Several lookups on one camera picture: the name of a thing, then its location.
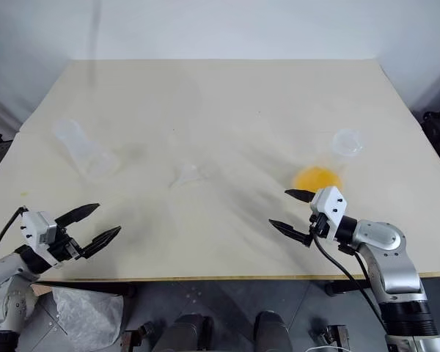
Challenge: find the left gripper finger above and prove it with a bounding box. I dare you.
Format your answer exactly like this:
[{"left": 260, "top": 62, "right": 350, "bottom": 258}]
[
  {"left": 76, "top": 225, "right": 123, "bottom": 260},
  {"left": 54, "top": 202, "right": 101, "bottom": 227}
]

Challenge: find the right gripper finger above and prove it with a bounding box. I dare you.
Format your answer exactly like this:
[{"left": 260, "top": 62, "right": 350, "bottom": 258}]
[
  {"left": 284, "top": 188, "right": 315, "bottom": 205},
  {"left": 268, "top": 219, "right": 312, "bottom": 248}
]

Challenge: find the clear flask with orange liquid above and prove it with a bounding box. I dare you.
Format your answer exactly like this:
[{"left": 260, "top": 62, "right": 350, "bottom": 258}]
[{"left": 292, "top": 127, "right": 366, "bottom": 192}]

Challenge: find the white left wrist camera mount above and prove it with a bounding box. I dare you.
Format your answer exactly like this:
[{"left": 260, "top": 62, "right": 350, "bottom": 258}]
[{"left": 20, "top": 210, "right": 59, "bottom": 267}]

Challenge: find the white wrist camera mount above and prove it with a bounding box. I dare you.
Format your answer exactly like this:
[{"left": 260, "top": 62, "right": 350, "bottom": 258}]
[
  {"left": 309, "top": 186, "right": 349, "bottom": 243},
  {"left": 20, "top": 210, "right": 59, "bottom": 267}
]

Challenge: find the clear plastic flask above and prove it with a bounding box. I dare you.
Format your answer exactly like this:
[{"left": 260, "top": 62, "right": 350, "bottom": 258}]
[{"left": 51, "top": 117, "right": 119, "bottom": 180}]

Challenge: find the black metal bracket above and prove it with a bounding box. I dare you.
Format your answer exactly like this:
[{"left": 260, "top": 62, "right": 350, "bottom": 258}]
[
  {"left": 316, "top": 322, "right": 350, "bottom": 352},
  {"left": 122, "top": 320, "right": 155, "bottom": 352}
]

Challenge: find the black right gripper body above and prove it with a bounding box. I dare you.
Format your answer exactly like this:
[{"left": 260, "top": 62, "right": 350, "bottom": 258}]
[{"left": 304, "top": 212, "right": 331, "bottom": 249}]

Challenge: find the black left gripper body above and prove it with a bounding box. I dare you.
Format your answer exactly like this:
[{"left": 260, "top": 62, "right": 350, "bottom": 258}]
[{"left": 46, "top": 221, "right": 84, "bottom": 264}]

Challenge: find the dark rounded shape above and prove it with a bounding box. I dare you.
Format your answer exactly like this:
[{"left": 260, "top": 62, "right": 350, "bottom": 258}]
[
  {"left": 254, "top": 310, "right": 293, "bottom": 352},
  {"left": 167, "top": 312, "right": 214, "bottom": 352}
]

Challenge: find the crumpled clear plastic bag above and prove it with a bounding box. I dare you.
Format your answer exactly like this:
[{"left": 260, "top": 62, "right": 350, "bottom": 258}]
[{"left": 52, "top": 287, "right": 125, "bottom": 348}]

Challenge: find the black table frame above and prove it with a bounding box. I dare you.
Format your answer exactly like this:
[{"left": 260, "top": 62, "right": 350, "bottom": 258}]
[{"left": 29, "top": 274, "right": 440, "bottom": 298}]

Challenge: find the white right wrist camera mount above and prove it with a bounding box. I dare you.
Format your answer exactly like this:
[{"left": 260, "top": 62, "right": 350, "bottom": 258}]
[{"left": 309, "top": 186, "right": 349, "bottom": 243}]

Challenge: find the brown cardboard piece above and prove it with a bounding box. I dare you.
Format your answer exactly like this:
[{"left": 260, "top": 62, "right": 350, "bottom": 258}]
[{"left": 29, "top": 283, "right": 54, "bottom": 297}]

